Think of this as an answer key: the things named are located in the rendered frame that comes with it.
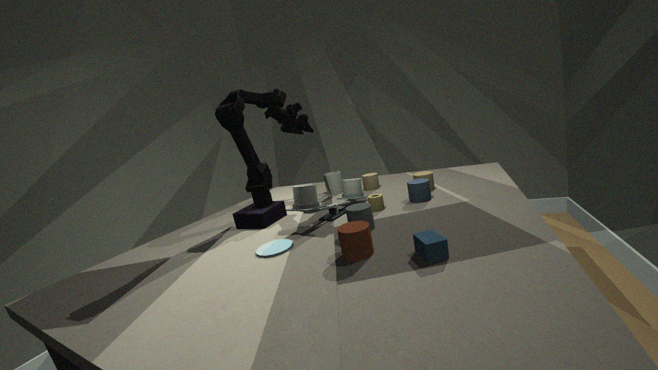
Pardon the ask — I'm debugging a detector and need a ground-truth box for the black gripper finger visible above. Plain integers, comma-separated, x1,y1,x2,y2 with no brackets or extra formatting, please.
287,125,303,134
299,119,314,133

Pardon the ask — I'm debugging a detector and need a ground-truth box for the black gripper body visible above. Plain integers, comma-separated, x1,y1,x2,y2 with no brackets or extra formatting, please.
278,110,308,133

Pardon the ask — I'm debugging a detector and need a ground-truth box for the reddish-brown cylinder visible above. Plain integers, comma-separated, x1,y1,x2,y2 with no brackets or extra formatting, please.
337,221,374,262

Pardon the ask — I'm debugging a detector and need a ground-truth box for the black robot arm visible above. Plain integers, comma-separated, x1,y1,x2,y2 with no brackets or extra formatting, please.
215,88,286,208

